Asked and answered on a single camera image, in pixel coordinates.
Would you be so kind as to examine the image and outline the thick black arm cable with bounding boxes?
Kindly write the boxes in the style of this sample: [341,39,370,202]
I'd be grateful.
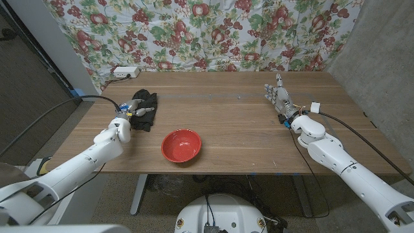
[318,111,414,187]
[0,94,122,157]

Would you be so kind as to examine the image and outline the white robot head rim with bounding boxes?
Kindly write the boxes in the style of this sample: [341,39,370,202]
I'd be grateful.
[0,224,132,233]

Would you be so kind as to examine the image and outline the grey table leg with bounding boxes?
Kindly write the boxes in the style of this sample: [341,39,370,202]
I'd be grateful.
[129,173,149,216]
[292,174,314,219]

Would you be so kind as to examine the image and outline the clear plastic bag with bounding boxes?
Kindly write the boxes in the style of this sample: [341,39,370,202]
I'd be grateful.
[151,174,186,198]

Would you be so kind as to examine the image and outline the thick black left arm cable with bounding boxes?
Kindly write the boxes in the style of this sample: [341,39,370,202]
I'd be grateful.
[0,94,122,157]

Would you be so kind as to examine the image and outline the red bowl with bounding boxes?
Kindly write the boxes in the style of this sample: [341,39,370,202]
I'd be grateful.
[160,128,202,164]

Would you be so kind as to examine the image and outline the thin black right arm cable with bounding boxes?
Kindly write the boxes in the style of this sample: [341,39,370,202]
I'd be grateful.
[290,129,330,219]

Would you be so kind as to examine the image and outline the floral fruit print backdrop cloth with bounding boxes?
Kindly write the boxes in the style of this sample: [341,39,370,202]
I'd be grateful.
[41,0,365,93]

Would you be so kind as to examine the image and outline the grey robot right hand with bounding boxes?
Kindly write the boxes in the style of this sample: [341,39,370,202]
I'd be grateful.
[263,73,300,124]

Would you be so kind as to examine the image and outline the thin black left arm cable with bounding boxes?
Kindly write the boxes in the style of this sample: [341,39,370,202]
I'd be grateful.
[28,162,107,225]

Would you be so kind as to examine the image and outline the yellow and black tool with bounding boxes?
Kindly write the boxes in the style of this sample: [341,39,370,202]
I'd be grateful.
[36,156,52,177]

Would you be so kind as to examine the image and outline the white power strip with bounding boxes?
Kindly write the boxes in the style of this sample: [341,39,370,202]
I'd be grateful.
[113,66,141,78]

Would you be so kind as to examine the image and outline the person in brown clothing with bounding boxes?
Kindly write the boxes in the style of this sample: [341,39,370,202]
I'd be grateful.
[0,161,32,188]

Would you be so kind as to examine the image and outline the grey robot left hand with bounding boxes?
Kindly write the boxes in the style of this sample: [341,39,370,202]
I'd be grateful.
[115,98,156,121]

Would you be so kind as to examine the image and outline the blue tape piece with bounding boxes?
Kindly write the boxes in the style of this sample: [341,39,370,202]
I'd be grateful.
[69,87,88,100]

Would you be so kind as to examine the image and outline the black shorts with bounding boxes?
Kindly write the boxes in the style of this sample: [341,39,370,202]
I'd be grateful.
[129,89,158,133]

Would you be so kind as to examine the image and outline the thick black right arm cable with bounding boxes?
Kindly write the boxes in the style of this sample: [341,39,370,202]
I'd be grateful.
[318,111,414,187]

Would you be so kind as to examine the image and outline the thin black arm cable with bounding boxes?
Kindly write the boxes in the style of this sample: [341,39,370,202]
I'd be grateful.
[290,129,330,219]
[28,162,107,225]

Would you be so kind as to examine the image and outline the black power strip cord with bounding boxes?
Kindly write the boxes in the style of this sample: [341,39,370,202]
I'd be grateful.
[102,73,132,91]

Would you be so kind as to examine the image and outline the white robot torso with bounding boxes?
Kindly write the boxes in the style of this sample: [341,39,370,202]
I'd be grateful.
[174,193,268,233]

